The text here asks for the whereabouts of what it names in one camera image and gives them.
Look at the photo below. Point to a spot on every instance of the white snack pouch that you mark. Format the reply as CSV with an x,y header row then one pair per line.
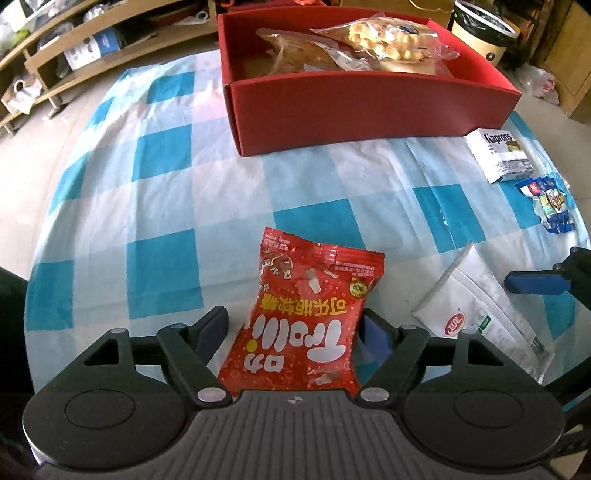
x,y
480,314

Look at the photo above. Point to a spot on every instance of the small blue snack packet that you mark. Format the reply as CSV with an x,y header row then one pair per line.
x,y
551,207

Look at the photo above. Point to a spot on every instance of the red cardboard box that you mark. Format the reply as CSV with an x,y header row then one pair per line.
x,y
369,115

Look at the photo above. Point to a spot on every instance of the red gummy candy packet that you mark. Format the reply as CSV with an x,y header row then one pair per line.
x,y
300,323

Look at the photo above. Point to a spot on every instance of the white plastic bag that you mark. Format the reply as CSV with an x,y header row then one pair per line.
x,y
535,81

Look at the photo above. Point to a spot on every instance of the wooden television stand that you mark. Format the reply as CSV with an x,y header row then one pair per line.
x,y
51,55

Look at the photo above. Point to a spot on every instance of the wooden cabinet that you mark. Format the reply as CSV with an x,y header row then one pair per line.
x,y
572,55

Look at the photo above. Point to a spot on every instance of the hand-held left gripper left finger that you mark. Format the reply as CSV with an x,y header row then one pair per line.
x,y
217,325

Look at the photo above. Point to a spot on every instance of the clear brown bread packet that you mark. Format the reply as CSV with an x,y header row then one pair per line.
x,y
295,53

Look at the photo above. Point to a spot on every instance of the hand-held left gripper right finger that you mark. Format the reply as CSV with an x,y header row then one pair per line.
x,y
378,334

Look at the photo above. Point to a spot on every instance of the blue white carton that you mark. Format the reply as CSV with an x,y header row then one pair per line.
x,y
92,48

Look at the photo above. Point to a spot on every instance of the white chocolate pie packet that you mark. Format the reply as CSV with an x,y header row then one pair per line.
x,y
501,154

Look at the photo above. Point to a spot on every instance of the blue white checkered tablecloth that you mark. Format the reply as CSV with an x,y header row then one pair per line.
x,y
161,207

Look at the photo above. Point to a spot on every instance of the clear waffle packet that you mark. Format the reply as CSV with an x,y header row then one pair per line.
x,y
383,39

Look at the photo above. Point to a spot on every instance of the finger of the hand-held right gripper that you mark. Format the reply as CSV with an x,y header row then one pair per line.
x,y
531,281
575,364

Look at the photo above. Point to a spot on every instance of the beige trash bin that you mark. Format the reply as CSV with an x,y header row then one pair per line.
x,y
480,34

